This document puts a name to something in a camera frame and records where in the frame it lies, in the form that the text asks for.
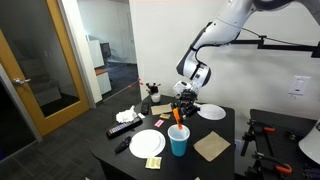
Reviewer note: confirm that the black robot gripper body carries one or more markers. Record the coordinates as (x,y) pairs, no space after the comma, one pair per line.
(188,92)

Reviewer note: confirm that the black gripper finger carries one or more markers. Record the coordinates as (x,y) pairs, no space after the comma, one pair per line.
(191,111)
(176,105)

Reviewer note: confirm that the orange marker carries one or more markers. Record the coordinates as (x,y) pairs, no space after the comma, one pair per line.
(177,118)

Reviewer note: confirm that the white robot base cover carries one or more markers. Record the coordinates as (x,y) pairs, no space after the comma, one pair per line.
(310,144)

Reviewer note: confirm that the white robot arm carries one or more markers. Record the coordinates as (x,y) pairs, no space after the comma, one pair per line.
(223,30)

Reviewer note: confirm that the blue plastic cup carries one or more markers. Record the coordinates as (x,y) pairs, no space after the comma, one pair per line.
(178,139)

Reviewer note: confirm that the brown napkin beside cup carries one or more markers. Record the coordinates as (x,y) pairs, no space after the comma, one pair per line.
(211,146)

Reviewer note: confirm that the white plate near cup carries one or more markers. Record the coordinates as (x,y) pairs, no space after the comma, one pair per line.
(147,143)

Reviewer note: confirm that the brown napkin flat middle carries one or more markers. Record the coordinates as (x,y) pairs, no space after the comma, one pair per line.
(160,109)

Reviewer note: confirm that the small brown packet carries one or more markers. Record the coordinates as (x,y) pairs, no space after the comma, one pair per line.
(165,116)

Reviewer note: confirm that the white plate far corner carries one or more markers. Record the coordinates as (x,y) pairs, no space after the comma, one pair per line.
(211,112)

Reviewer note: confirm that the pink white small card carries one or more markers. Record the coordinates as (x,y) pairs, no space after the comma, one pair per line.
(159,123)

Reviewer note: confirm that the white vase with flowers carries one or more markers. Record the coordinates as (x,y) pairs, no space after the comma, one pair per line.
(153,91)

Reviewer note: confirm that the small black remote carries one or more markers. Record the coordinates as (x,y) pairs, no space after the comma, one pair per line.
(145,108)

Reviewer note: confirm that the small white packet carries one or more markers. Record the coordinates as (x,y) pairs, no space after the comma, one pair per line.
(141,116)

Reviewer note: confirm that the crumpled white tissue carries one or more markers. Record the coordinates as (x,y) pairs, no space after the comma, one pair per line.
(126,116)

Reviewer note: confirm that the large black remote control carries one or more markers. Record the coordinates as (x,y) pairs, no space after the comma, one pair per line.
(122,128)

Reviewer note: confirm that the yellow sticky note pad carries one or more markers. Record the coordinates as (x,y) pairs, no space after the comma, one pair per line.
(153,163)

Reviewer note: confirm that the orange black clamp upper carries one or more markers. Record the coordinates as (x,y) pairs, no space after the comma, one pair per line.
(256,128)

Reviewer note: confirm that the orange black clamp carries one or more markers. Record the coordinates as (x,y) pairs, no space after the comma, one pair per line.
(256,128)
(278,167)

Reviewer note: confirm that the black key fob remote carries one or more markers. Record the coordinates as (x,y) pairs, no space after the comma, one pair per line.
(123,145)

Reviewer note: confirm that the orange black clamp lower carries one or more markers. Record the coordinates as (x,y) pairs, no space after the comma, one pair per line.
(278,167)

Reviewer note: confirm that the black side table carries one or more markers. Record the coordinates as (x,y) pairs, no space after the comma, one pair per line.
(283,145)

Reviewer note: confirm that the wooden glass door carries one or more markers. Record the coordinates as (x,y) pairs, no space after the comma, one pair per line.
(37,55)

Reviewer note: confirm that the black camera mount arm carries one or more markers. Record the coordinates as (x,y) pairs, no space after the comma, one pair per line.
(260,42)

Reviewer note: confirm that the white wall switch plate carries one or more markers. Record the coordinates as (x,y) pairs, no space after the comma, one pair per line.
(299,85)

